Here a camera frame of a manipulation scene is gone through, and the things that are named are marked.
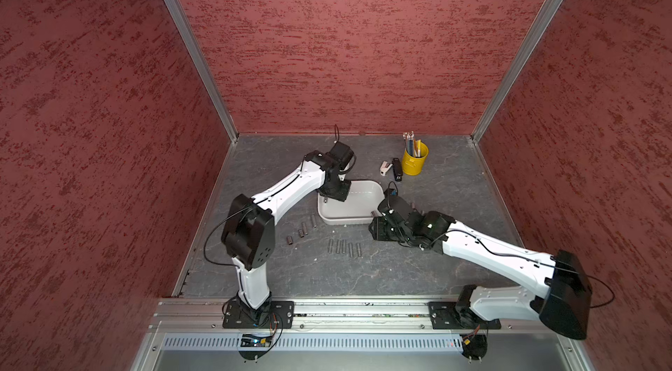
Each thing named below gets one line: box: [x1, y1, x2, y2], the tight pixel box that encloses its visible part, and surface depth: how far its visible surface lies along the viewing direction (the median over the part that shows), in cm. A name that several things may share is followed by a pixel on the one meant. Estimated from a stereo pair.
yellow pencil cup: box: [402, 140, 430, 176], surface depth 106 cm
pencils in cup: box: [402, 130, 421, 158], surface depth 103 cm
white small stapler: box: [379, 161, 393, 176], surface depth 109 cm
